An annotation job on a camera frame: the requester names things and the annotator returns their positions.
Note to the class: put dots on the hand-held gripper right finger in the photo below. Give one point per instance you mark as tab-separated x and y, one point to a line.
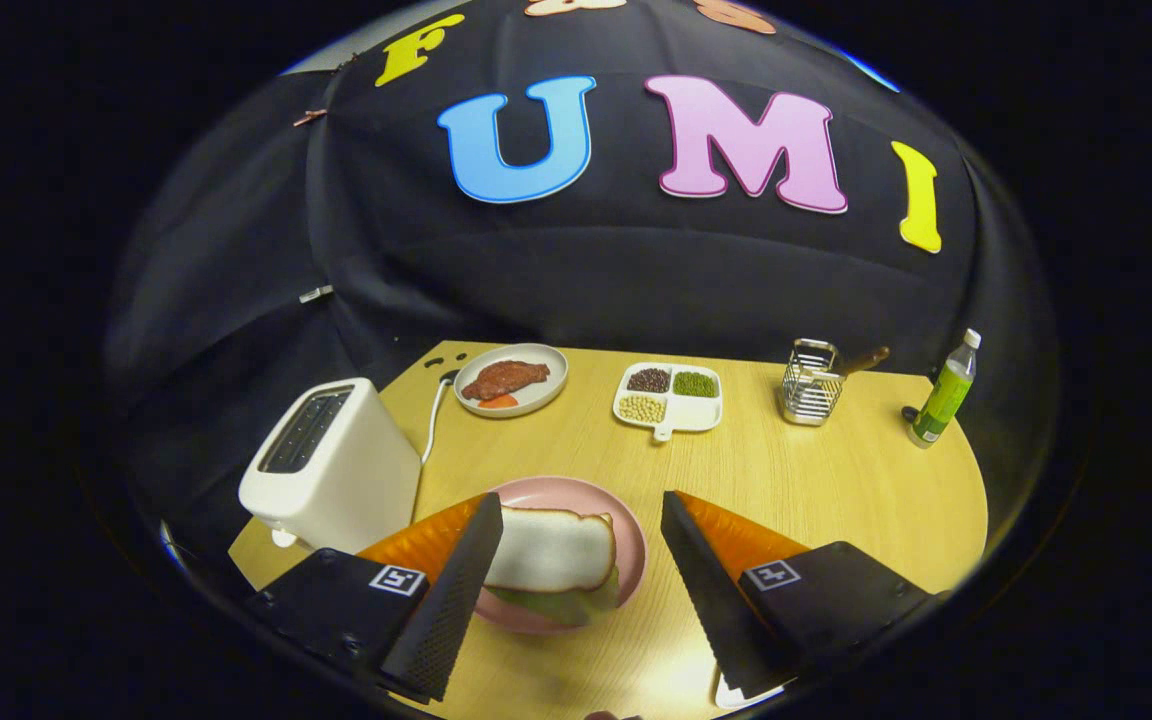
711	600

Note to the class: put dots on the green drink bottle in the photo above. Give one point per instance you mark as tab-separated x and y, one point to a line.
944	395

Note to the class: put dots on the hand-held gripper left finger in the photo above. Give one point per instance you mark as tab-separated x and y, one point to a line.
456	600

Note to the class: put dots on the pink round plate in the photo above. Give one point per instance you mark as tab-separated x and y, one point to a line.
576	495

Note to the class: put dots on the green lettuce leaf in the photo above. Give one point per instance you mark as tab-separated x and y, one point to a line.
566	605

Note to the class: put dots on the white divided bean dish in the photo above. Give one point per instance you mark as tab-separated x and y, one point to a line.
696	412

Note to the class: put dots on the brown meat patty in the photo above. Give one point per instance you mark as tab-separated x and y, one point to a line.
506	378

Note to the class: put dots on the pink cloth clip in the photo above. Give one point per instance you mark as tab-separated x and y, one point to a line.
310	117

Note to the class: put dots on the grey round plate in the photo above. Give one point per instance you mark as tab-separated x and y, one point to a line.
546	385

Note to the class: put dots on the orange carrot slice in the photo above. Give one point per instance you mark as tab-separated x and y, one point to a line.
499	402

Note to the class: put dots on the brown crust bread slice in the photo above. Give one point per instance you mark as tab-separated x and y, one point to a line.
556	550

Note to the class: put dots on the white toaster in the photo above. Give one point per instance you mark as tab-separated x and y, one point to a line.
356	480

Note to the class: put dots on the black backdrop cloth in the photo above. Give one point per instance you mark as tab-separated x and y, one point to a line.
636	280

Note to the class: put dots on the silver cloth clip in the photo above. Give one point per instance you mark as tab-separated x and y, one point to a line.
316	294

